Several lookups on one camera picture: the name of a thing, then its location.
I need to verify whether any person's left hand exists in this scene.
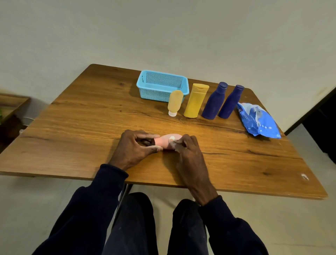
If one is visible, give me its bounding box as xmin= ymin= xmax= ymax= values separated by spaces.
xmin=108 ymin=129 xmax=164 ymax=171

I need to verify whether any person's right hand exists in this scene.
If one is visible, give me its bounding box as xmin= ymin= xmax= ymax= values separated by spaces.
xmin=170 ymin=134 xmax=219 ymax=206

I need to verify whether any pink bottle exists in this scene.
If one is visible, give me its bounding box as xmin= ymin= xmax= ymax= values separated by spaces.
xmin=153 ymin=133 xmax=183 ymax=150

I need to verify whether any person's left forearm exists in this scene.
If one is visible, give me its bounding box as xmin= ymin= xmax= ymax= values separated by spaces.
xmin=31 ymin=164 xmax=129 ymax=255

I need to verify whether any person's right forearm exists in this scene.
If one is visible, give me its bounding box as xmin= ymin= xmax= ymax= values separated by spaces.
xmin=198 ymin=195 xmax=270 ymax=255

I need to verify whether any beige tube with white cap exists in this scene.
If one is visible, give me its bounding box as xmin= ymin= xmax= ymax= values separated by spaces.
xmin=168 ymin=90 xmax=184 ymax=117

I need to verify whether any yellow plastic bottle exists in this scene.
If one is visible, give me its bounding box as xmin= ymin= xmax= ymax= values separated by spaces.
xmin=183 ymin=83 xmax=210 ymax=119

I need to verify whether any metal table leg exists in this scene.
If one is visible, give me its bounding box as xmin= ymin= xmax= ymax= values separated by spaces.
xmin=111 ymin=184 xmax=133 ymax=229

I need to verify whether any dark blue plastic bottle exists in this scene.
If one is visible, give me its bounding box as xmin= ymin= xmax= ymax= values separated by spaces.
xmin=218 ymin=85 xmax=245 ymax=119
xmin=201 ymin=82 xmax=228 ymax=120

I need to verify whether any light blue plastic basket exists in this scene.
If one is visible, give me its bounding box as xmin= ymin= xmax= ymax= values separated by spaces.
xmin=136 ymin=70 xmax=190 ymax=103

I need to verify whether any person's left leg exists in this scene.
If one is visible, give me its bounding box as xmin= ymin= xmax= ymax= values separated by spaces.
xmin=102 ymin=192 xmax=155 ymax=255

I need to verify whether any person's leg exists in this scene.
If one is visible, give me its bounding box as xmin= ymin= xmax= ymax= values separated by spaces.
xmin=102 ymin=192 xmax=155 ymax=255
xmin=167 ymin=199 xmax=209 ymax=255

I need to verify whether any person's right leg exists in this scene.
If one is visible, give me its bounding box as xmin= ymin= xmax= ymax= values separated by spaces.
xmin=167 ymin=199 xmax=209 ymax=255

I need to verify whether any blue wet wipes packet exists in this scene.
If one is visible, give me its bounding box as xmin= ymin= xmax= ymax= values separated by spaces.
xmin=237 ymin=102 xmax=281 ymax=139

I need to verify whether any wooden side cabinet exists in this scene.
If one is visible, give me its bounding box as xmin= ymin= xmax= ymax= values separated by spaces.
xmin=0 ymin=93 xmax=31 ymax=153

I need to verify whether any black door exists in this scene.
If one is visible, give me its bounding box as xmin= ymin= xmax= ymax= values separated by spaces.
xmin=285 ymin=87 xmax=336 ymax=165

